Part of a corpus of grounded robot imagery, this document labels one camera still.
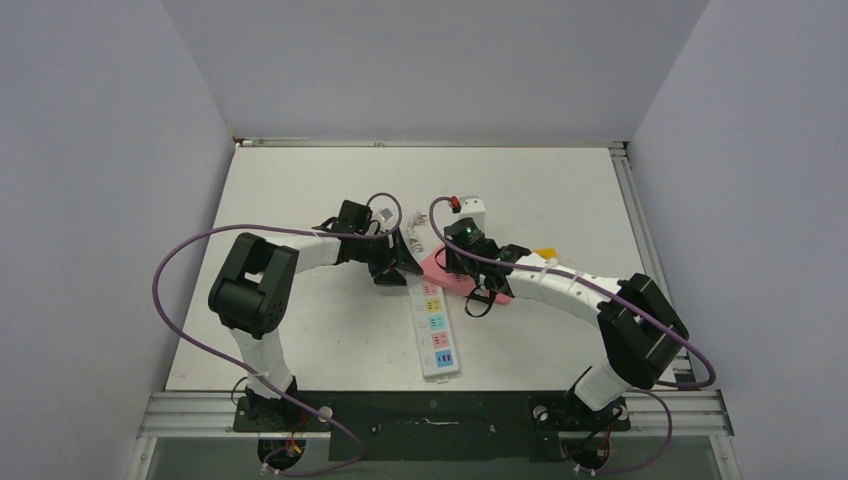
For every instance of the white power strip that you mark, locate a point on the white power strip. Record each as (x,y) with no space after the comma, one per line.
(436,347)

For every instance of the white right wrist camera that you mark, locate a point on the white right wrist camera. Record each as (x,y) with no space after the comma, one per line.
(474,208)

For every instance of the aluminium frame rail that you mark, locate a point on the aluminium frame rail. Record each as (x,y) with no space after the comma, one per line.
(694,412)
(372,143)

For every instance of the yellow cube socket adapter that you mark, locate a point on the yellow cube socket adapter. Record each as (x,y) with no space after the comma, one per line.
(547,253)

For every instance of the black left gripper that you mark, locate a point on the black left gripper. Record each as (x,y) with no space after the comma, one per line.
(391,261)

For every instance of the aluminium frame rail back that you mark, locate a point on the aluminium frame rail back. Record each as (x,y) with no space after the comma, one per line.
(372,143)

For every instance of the aluminium frame rail right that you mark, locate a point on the aluminium frame rail right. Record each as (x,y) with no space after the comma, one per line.
(694,412)

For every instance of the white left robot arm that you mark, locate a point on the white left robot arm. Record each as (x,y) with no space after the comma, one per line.
(251,292)

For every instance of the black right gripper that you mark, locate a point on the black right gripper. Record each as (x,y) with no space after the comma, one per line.
(454,265)

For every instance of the pink triangular socket adapter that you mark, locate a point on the pink triangular socket adapter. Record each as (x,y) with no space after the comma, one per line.
(435,272)

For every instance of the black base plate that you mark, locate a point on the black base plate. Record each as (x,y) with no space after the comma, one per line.
(436,426)

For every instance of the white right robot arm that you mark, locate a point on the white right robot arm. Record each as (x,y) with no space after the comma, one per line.
(641,332)

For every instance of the pink square plug adapter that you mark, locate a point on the pink square plug adapter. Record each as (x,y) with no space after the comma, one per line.
(498,298)

